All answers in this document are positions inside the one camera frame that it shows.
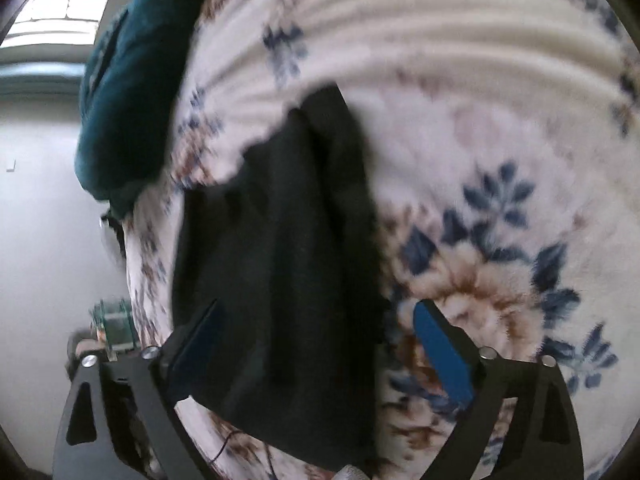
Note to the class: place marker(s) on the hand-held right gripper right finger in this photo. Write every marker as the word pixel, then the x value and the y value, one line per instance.
pixel 440 350

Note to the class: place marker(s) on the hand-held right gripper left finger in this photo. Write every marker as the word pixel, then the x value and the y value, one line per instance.
pixel 197 345

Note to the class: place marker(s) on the dark striped sweater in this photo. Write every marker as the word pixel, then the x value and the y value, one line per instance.
pixel 285 280

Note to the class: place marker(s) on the green box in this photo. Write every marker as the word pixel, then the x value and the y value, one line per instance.
pixel 115 327

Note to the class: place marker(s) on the floral bed blanket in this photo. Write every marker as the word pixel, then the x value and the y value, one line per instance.
pixel 450 185

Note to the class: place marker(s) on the teal folded quilt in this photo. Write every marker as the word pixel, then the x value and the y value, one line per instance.
pixel 130 80

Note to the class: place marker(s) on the window with grille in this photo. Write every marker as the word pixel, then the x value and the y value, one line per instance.
pixel 55 5

